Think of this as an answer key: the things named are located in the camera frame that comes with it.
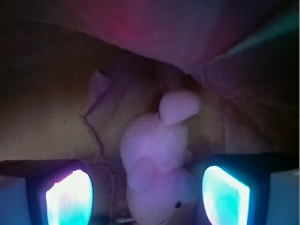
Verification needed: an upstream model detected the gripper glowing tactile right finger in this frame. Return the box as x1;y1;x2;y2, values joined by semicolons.
202;153;300;225

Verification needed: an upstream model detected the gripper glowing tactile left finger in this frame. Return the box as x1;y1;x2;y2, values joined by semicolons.
0;159;93;225

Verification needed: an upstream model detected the brown paper bag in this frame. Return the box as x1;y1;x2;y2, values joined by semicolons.
0;0;300;225

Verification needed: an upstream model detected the pink plush bunny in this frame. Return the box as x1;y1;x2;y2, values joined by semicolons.
120;90;201;225

